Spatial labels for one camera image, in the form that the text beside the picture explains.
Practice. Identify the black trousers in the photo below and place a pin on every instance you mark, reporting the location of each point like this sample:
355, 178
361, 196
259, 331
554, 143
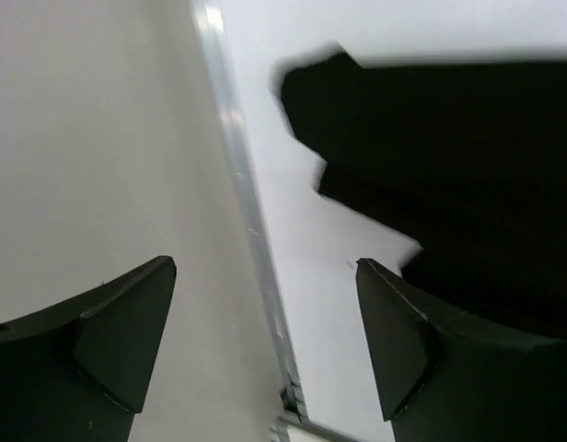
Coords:
469, 159

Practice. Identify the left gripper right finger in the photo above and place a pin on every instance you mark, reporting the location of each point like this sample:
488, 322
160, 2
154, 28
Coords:
443, 374

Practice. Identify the aluminium frame rail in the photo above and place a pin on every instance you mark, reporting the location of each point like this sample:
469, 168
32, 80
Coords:
304, 263

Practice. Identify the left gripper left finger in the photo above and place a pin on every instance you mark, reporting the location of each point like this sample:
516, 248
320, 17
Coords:
80, 370

